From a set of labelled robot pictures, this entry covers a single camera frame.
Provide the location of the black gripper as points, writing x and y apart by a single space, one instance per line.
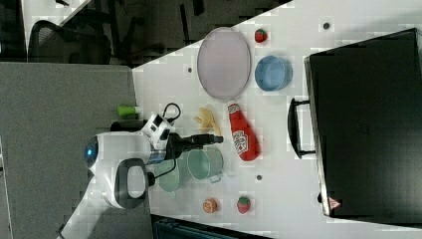
176 144

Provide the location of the red ketchup bottle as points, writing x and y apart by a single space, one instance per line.
244 138

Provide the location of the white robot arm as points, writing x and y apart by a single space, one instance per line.
117 161

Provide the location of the green plastic strainer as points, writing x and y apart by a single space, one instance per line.
172 175

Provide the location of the peeled toy banana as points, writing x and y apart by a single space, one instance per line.
206 122

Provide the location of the green metal cup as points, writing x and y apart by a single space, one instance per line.
206 163

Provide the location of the orange slice toy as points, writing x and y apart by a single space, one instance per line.
209 205

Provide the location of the large pink plate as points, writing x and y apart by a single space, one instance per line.
223 64

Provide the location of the black round pan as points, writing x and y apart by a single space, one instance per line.
127 125

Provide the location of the blue plastic bowl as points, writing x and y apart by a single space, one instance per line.
273 73

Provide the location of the green lime toy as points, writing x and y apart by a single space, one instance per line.
123 111

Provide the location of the dark blue bin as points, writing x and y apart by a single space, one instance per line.
173 229

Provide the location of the small red strawberry toy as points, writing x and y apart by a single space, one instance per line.
260 36

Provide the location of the black toaster oven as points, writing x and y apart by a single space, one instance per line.
365 102

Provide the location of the black office chair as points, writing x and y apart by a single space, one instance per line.
94 32

